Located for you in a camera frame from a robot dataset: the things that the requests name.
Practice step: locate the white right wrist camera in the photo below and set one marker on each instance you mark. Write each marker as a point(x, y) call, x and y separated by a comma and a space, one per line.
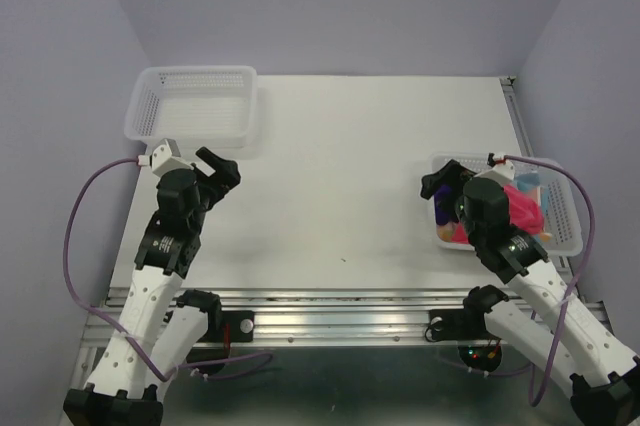
point(500, 169)

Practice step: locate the peach patterned towel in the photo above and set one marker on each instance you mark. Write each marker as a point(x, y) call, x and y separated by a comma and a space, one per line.
point(452, 233)

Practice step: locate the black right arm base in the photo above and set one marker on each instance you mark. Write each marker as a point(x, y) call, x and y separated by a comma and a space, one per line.
point(457, 325)

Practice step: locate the pink towel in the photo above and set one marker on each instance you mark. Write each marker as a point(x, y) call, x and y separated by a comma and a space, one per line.
point(525, 213)

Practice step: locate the white plastic towel basket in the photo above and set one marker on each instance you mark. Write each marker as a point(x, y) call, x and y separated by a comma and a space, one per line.
point(561, 220)

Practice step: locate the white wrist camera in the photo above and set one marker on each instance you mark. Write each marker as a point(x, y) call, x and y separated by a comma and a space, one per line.
point(500, 169)
point(163, 158)

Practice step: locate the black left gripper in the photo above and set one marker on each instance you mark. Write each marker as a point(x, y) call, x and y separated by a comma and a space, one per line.
point(227, 175)

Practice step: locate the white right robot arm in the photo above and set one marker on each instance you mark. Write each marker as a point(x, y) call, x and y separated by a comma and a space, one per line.
point(563, 339)

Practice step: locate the purple towel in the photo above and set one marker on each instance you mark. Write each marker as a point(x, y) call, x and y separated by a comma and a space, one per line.
point(445, 200)

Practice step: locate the white empty plastic basket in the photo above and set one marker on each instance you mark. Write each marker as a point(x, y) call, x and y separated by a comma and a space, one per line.
point(212, 106)

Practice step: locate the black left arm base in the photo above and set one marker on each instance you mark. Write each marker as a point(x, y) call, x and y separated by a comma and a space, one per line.
point(230, 326)

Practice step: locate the aluminium mounting rail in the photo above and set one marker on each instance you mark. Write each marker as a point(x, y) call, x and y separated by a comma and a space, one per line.
point(340, 318)

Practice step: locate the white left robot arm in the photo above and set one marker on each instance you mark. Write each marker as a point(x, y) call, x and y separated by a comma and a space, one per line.
point(160, 322)

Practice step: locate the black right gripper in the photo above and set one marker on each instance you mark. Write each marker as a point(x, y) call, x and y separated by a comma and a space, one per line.
point(452, 173)

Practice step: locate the blue patterned towel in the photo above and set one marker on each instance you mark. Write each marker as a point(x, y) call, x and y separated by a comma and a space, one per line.
point(530, 185)

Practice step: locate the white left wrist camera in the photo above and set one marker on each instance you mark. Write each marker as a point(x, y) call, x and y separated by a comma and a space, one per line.
point(163, 158)

